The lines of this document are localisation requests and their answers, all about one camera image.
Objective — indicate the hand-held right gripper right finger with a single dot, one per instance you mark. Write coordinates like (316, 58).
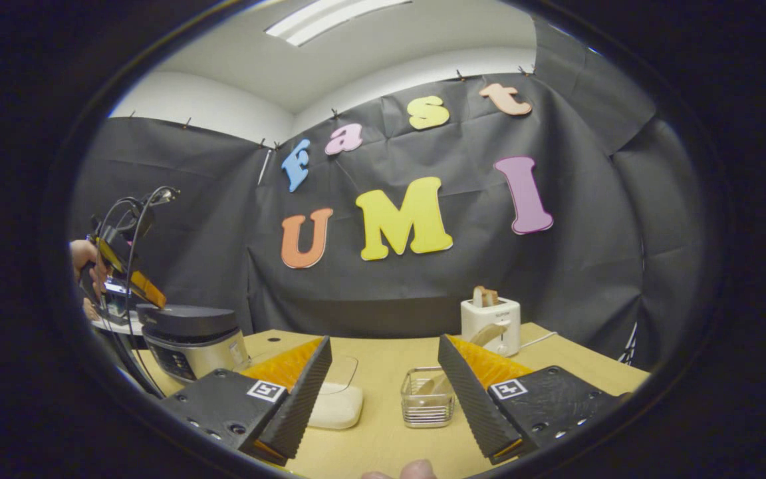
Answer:
(473, 399)

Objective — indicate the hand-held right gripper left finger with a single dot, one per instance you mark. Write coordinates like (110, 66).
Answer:
(303, 399)

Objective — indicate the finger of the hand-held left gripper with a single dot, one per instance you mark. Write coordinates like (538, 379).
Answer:
(140, 283)

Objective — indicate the wooden spoon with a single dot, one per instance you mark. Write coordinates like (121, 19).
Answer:
(489, 332)

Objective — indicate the silver black rice cooker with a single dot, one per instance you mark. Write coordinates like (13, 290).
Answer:
(190, 339)

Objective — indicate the clear glass dish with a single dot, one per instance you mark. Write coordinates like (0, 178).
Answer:
(343, 372)

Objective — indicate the white toaster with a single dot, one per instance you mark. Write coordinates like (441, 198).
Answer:
(489, 326)

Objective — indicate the toasted bread slice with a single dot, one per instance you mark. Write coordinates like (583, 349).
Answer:
(479, 297)
(493, 297)

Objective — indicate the black backdrop cloth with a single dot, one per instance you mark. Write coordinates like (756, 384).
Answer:
(423, 293)

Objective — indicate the ceiling light panel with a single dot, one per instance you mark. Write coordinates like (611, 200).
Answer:
(336, 16)

